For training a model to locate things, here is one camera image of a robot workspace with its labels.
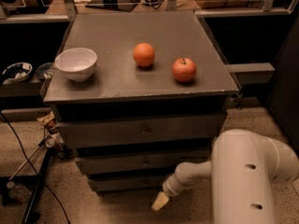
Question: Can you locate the grey bottom drawer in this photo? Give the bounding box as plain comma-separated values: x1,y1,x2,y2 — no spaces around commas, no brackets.
88,173,166,192

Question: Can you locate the grey drawer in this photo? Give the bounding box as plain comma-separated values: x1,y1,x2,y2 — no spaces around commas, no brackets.
88,173,166,192
57,111,226,148
75,147,209,175

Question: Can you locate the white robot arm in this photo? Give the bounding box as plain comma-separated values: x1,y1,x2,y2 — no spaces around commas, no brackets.
151,129,299,224

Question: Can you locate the grey middle drawer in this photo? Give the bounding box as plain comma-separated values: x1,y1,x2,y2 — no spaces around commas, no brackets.
75,147,209,175

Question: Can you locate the grey top drawer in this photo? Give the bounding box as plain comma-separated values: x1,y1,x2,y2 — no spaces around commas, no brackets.
57,111,226,148

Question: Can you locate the grey drawer cabinet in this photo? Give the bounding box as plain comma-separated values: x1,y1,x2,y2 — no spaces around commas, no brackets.
44,11,237,180

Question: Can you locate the black tripod stand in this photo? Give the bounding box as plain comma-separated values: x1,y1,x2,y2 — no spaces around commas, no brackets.
8,138,55,224

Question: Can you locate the red apple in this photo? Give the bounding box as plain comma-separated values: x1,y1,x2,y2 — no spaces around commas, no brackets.
172,58,197,83

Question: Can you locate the crumpled snack wrapper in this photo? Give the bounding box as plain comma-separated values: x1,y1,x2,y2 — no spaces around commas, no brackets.
36,112,56,131

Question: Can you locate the clear plastic bottle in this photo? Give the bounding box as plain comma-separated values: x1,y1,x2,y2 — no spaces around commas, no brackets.
7,181,31,203

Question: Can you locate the orange fruit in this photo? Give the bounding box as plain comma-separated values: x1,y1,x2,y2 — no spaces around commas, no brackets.
133,43,155,67

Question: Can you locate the grey side shelf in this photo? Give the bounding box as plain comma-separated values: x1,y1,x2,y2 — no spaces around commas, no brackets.
226,63,275,85

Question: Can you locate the white ceramic bowl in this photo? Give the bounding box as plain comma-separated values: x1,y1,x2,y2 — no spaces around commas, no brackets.
54,48,97,81

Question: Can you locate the small dark bowl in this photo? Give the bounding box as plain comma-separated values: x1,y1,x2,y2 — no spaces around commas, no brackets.
36,63,54,80

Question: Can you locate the blue patterned bowl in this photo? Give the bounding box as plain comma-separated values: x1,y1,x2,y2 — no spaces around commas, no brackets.
3,63,33,82

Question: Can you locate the black monitor base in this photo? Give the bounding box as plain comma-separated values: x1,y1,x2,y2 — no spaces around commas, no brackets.
85,0,136,12

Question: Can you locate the black floor cable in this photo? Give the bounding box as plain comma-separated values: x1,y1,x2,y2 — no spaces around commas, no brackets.
0,111,71,224

